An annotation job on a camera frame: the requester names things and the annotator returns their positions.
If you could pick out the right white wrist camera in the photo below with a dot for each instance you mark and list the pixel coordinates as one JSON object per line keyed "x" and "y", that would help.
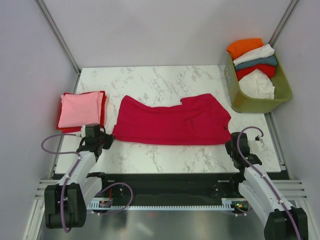
{"x": 257, "y": 145}

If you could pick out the white folded shirt in bin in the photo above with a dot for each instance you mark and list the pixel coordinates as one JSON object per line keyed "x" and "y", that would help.
{"x": 261, "y": 52}

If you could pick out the right aluminium frame post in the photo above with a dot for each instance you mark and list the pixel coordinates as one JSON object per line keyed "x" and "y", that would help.
{"x": 283, "y": 21}

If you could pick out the teal shirt in bin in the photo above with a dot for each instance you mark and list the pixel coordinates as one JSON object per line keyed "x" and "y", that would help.
{"x": 271, "y": 60}

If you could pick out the orange t shirt in bin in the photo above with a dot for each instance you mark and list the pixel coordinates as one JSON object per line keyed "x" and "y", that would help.
{"x": 240, "y": 47}

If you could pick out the left aluminium frame post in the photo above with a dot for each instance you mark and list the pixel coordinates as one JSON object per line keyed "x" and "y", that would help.
{"x": 57, "y": 34}

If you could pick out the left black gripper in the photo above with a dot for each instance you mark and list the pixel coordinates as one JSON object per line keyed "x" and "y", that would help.
{"x": 109, "y": 140}

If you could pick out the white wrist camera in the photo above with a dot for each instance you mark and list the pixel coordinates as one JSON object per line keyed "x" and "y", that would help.
{"x": 257, "y": 145}
{"x": 82, "y": 132}

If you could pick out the crimson red t shirt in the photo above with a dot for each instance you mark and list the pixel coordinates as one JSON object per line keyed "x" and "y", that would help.
{"x": 198, "y": 121}

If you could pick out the crumpled white shirt in bin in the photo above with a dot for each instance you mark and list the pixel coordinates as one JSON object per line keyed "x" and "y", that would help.
{"x": 257, "y": 85}

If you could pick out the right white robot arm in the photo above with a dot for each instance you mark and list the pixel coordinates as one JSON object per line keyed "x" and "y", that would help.
{"x": 280, "y": 219}

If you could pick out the white slotted cable duct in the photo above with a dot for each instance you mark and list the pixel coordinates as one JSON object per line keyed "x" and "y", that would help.
{"x": 103, "y": 205}

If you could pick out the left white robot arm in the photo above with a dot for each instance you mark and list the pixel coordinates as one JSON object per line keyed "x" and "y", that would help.
{"x": 66, "y": 201}

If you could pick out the olive green plastic bin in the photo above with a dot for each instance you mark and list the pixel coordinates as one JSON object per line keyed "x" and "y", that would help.
{"x": 242, "y": 103}

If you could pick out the aluminium frame post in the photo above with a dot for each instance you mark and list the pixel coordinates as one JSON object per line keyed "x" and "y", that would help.
{"x": 57, "y": 34}
{"x": 283, "y": 21}

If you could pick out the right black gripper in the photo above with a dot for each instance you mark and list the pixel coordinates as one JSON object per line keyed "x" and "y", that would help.
{"x": 228, "y": 147}

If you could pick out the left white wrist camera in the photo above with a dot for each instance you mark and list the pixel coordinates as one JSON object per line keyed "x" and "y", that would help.
{"x": 82, "y": 132}

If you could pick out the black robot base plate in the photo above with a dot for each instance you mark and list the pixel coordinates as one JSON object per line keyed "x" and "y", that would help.
{"x": 177, "y": 188}

